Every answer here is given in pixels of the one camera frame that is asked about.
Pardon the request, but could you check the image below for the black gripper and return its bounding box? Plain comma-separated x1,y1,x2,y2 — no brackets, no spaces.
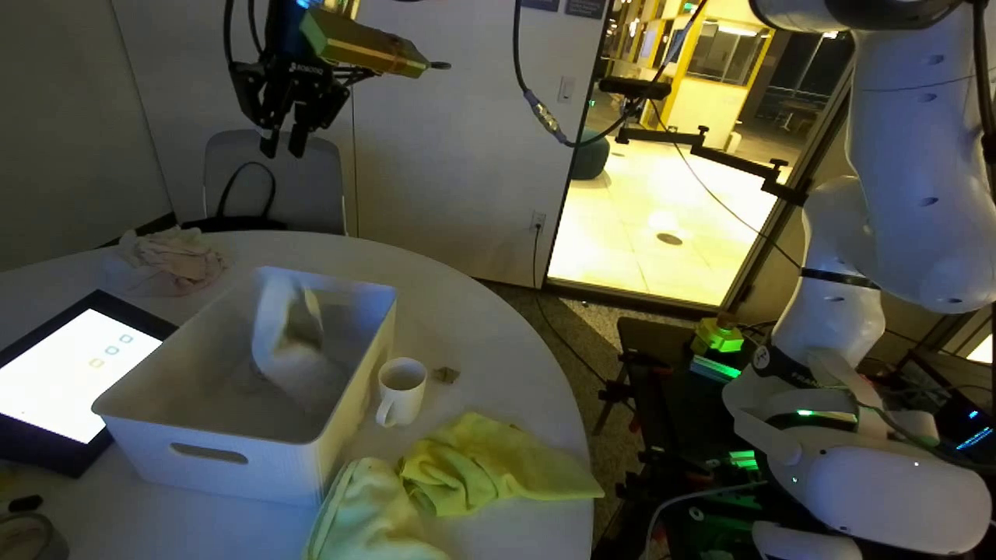
231,0,350,162

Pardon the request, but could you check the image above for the white towel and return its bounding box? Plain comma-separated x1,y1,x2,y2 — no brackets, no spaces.
246,265,361,411

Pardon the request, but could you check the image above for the yellow towel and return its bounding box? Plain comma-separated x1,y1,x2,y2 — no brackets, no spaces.
400,408,608,524

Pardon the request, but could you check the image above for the white plastic basket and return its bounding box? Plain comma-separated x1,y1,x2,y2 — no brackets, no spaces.
91,265,402,511

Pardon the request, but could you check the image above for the grey chair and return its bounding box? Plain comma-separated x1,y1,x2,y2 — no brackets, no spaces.
199,128,350,236

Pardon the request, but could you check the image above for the pink cloth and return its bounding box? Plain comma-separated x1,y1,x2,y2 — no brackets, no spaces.
116,227,231,301

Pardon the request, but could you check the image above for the white paper cup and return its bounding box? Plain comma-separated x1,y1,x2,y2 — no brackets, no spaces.
369,354,430,434

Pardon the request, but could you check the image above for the tablet with lit screen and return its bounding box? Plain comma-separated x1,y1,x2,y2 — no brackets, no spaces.
0,289,181,481

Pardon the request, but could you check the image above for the glass door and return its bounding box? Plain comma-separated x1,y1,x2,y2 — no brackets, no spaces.
543,0,865,320

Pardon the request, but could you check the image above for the black stereo camera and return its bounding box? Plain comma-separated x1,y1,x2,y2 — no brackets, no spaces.
594,73,679,107

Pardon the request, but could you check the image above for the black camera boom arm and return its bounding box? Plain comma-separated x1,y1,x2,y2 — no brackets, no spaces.
615,121,820,210

